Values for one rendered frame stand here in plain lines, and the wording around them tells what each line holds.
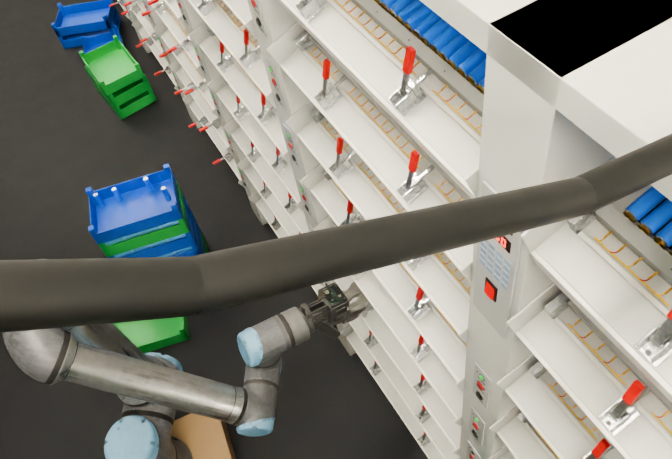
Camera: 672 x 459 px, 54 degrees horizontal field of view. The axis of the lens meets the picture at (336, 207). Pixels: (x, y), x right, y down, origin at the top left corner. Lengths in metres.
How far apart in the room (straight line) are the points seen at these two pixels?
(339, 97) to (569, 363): 0.60
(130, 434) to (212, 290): 1.73
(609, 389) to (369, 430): 1.46
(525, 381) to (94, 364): 0.92
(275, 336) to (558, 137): 1.13
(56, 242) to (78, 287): 2.81
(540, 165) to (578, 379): 0.35
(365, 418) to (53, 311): 2.08
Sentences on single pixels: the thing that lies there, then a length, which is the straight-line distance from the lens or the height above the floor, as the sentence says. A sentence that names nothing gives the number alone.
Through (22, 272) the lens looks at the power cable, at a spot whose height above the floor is 1.98.
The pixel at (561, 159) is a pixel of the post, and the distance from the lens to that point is 0.68.
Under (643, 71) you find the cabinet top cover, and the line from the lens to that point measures 0.60.
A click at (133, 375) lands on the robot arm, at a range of 1.59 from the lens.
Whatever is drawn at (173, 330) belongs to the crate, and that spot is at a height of 0.00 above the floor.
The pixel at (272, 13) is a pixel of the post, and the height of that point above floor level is 1.43.
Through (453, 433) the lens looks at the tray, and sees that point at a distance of 1.70.
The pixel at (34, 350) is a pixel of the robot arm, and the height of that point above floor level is 0.97.
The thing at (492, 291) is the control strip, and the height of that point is 1.38.
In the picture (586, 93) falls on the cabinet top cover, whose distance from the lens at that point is 0.58.
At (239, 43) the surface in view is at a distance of 1.72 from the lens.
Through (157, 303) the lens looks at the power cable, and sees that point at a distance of 0.27.
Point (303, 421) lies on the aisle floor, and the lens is 2.33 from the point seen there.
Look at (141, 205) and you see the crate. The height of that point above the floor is 0.40.
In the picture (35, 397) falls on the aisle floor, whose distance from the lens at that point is 2.71.
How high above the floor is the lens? 2.15
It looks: 51 degrees down
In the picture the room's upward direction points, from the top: 11 degrees counter-clockwise
